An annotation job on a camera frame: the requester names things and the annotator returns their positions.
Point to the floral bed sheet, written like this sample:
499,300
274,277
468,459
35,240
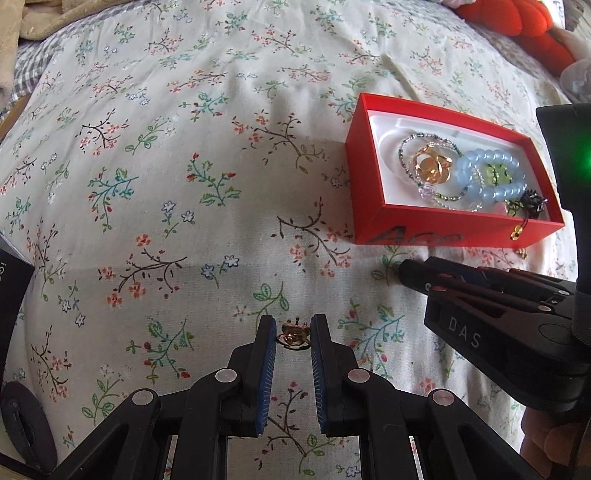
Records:
179,171

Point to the red cardboard box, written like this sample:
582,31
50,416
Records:
422,175

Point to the right hand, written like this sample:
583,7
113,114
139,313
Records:
546,443

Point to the black box with lettering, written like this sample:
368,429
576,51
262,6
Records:
16,273

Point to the beige knitted sweater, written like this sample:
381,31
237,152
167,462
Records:
35,21

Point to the black hair claw clip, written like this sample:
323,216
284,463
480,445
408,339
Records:
533,203

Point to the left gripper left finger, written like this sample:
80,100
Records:
184,434

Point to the grey checked blanket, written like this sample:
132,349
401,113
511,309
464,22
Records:
34,56

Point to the orange plush toy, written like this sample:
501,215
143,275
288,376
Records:
528,23

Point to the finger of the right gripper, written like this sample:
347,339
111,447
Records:
416,274

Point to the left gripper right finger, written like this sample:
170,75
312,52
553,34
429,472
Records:
404,435

